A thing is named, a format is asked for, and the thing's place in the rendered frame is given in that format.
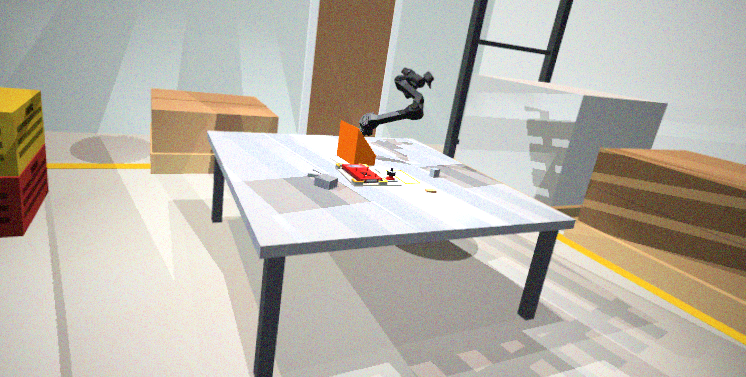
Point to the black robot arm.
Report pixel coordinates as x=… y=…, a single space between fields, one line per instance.
x=403 y=83

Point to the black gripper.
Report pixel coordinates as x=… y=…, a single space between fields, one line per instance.
x=428 y=77

